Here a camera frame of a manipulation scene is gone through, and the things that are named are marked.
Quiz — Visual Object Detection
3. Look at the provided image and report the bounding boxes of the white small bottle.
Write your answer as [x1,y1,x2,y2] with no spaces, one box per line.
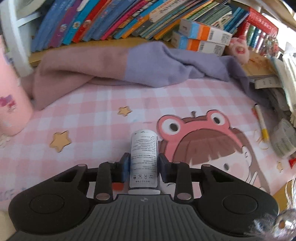
[128,130,161,195]

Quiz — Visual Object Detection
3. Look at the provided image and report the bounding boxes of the pink pig plush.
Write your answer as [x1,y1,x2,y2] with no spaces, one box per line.
[225,35,250,65]

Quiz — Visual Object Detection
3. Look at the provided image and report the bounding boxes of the red boxed book set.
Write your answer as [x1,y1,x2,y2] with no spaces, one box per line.
[234,7,278,51]

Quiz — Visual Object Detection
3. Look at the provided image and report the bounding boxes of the pink checkered tablecloth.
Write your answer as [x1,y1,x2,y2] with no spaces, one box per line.
[1,78,294,210]

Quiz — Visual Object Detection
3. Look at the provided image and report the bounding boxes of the pink purple scarf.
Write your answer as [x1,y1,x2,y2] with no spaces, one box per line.
[20,42,270,110]

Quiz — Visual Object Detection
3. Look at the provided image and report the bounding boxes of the stack of books and papers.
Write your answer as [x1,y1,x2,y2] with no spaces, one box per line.
[244,43,295,159]

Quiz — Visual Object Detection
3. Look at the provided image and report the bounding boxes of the lower orange blue box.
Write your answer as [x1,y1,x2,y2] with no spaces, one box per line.
[171,31,225,56]

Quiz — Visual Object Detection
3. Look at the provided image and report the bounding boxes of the row of colourful books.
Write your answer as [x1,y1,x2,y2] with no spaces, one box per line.
[31,1,249,52]

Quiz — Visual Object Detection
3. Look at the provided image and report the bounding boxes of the orange blue white box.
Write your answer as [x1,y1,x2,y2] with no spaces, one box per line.
[179,19,232,46]

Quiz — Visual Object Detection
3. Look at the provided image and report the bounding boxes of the pink cylindrical container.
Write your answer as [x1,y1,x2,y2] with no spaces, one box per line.
[0,38,33,136]

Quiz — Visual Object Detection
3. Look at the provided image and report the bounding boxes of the yellow white pen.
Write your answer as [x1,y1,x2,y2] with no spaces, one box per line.
[254,104,269,142]

